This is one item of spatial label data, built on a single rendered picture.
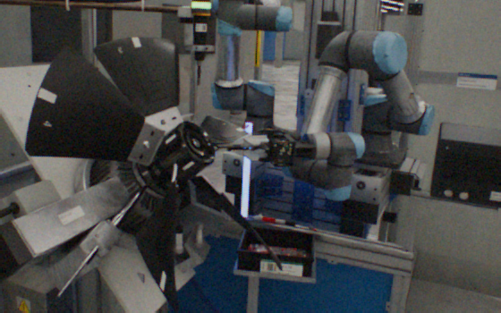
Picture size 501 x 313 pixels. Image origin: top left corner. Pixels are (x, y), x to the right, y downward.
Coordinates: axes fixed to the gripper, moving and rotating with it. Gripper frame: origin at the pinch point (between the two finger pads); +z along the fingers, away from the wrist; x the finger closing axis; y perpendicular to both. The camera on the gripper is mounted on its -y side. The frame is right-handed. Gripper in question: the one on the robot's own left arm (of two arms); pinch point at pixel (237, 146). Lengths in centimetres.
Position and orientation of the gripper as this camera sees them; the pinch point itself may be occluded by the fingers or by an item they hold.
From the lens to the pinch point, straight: 121.7
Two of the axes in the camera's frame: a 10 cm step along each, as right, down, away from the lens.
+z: -9.7, 0.2, -2.6
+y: 2.5, 3.4, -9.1
